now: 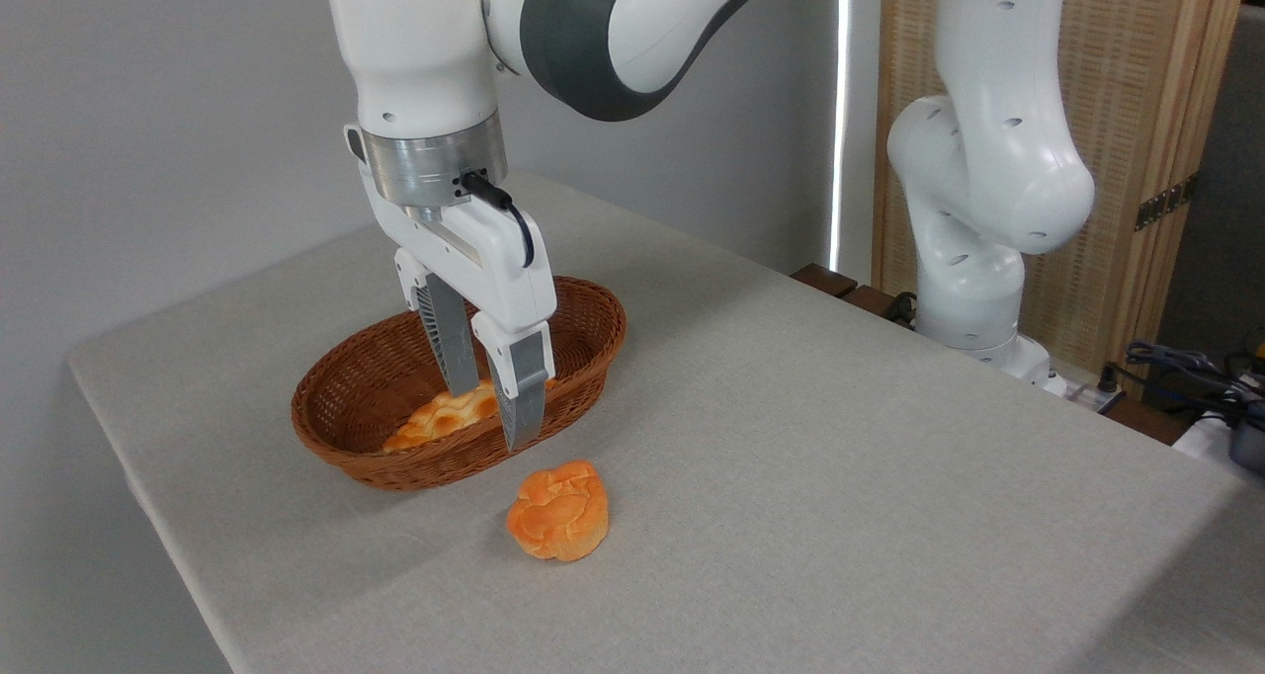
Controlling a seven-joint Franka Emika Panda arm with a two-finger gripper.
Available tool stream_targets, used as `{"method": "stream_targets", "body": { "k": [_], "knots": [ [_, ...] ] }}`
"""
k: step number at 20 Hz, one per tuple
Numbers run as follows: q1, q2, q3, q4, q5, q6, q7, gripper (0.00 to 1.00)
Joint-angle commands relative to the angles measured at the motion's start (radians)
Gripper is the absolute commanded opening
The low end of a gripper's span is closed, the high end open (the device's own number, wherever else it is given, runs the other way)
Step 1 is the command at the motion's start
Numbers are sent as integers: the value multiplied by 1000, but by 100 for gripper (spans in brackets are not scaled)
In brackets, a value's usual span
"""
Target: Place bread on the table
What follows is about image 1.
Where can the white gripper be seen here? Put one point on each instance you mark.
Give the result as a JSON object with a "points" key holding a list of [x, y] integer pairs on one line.
{"points": [[489, 249]]}

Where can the long braided bread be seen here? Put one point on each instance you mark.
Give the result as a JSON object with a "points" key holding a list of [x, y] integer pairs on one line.
{"points": [[445, 417]]}

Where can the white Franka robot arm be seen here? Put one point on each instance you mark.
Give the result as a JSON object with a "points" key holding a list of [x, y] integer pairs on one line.
{"points": [[415, 42]]}

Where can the round orange bread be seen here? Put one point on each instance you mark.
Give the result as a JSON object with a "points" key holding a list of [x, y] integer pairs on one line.
{"points": [[558, 516]]}

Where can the brown wicker basket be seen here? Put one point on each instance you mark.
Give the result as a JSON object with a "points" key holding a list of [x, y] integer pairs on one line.
{"points": [[351, 402]]}

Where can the grey tablecloth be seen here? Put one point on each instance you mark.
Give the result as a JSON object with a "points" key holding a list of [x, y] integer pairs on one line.
{"points": [[840, 506]]}

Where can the bright vertical light strip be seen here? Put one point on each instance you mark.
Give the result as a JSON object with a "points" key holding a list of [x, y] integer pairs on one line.
{"points": [[840, 111]]}

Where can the woven wooden folding screen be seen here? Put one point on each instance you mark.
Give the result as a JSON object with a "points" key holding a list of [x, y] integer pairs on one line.
{"points": [[1122, 81]]}

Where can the dark metal screen hinge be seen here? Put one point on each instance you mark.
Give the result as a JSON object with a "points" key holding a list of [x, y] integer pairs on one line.
{"points": [[1166, 202]]}

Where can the dark grey device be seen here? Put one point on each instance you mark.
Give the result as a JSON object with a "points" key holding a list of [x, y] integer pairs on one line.
{"points": [[1250, 449]]}

